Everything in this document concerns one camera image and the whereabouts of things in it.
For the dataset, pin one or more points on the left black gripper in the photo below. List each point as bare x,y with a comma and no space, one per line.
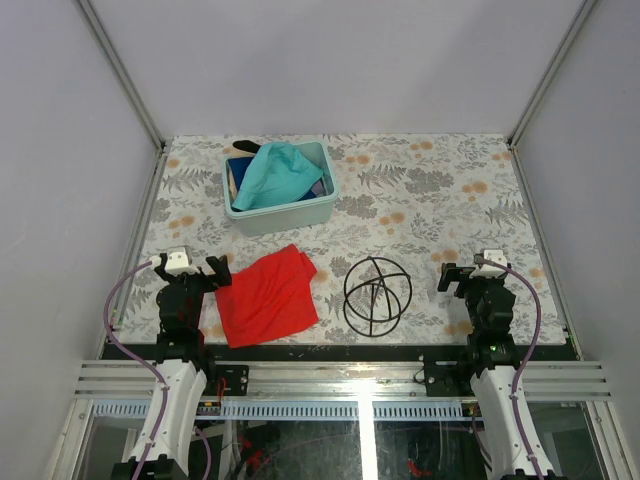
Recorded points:
221,279

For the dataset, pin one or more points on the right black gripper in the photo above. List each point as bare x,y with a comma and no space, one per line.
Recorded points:
450,273

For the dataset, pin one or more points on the red cloth hat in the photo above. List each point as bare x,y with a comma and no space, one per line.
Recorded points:
269,300

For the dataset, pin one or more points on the black wire hat stand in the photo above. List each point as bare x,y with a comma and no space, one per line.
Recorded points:
377,292

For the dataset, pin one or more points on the teal bucket hat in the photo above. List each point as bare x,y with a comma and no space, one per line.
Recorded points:
278,174

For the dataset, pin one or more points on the dark blue bucket hat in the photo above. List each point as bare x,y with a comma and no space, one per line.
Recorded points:
321,188

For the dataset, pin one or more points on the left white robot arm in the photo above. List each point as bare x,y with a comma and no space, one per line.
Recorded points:
181,368

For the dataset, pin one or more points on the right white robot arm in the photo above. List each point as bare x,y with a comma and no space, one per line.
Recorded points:
494,369

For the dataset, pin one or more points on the floral table mat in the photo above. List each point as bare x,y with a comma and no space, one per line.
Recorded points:
420,200

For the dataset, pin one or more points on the light teal plastic bin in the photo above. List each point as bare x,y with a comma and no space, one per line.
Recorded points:
292,215

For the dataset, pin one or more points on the black beige cap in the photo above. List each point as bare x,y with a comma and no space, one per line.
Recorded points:
246,146

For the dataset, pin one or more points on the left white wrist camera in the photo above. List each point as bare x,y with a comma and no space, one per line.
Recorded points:
175,261

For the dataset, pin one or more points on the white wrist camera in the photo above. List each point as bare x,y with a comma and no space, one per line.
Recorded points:
490,263
175,261

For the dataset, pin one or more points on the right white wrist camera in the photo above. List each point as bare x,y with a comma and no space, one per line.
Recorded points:
490,263

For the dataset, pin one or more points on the aluminium front rail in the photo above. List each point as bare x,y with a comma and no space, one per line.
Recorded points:
542,381

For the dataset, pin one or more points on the left aluminium frame post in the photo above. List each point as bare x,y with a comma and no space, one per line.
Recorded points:
97,29

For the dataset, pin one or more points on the aluminium frame post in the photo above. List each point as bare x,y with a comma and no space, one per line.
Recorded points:
97,29
576,25

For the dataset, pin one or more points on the right aluminium frame post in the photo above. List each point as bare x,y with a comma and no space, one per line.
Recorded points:
576,25

